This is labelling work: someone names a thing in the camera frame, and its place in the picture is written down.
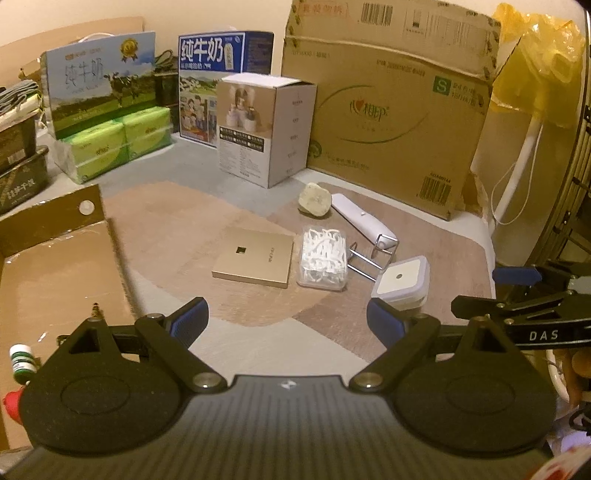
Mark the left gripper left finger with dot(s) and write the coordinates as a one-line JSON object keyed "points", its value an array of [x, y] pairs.
{"points": [[168, 339]]}

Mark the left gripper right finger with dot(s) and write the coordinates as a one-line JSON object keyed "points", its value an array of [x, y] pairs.
{"points": [[408, 342]]}

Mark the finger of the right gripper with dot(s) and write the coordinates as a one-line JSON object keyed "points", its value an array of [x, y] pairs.
{"points": [[503, 306], [517, 276]]}

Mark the white square lidded container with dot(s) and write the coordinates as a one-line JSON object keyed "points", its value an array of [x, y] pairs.
{"points": [[404, 285]]}

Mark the clear box of floss picks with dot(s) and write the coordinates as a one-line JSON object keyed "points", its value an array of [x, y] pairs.
{"points": [[323, 260]]}

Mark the white green small bottle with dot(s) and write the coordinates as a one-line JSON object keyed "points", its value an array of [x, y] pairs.
{"points": [[24, 365]]}

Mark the person's right hand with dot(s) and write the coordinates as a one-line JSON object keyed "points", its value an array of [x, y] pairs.
{"points": [[576, 367]]}

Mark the flat gold square box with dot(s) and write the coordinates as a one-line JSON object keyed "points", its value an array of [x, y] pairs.
{"points": [[254, 257]]}

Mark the shallow open cardboard tray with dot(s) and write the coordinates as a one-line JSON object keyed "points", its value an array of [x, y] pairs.
{"points": [[58, 259]]}

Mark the cream round stone object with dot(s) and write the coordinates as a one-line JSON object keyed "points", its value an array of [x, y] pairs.
{"points": [[314, 200]]}

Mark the red small toy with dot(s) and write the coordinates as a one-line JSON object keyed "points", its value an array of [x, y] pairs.
{"points": [[11, 403]]}

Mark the green tissue pack left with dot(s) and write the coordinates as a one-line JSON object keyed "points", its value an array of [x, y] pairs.
{"points": [[91, 152]]}

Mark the green tissue pack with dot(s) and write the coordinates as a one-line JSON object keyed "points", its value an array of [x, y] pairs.
{"points": [[147, 130], [91, 152]]}

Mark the yellow plastic bag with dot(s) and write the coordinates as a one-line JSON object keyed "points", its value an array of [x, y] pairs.
{"points": [[542, 75]]}

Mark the green tissue pack right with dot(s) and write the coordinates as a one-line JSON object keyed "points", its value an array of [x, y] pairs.
{"points": [[147, 130]]}

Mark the lower dark food tray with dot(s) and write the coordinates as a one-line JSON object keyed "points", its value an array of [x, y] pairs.
{"points": [[24, 180]]}

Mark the large brown cardboard box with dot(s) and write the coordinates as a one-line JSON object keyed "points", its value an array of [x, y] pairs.
{"points": [[403, 90]]}

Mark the white product box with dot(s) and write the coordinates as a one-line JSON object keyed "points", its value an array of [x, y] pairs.
{"points": [[263, 126]]}

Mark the light blue cow milk box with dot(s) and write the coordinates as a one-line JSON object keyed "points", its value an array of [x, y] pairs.
{"points": [[89, 82]]}

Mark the blue milk carton box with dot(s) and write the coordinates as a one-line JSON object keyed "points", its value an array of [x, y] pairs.
{"points": [[203, 60]]}

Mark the folded grey cloth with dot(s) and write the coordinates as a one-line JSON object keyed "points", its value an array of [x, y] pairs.
{"points": [[19, 100]]}

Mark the white handle metal tool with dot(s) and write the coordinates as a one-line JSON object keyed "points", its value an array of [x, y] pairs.
{"points": [[380, 236]]}

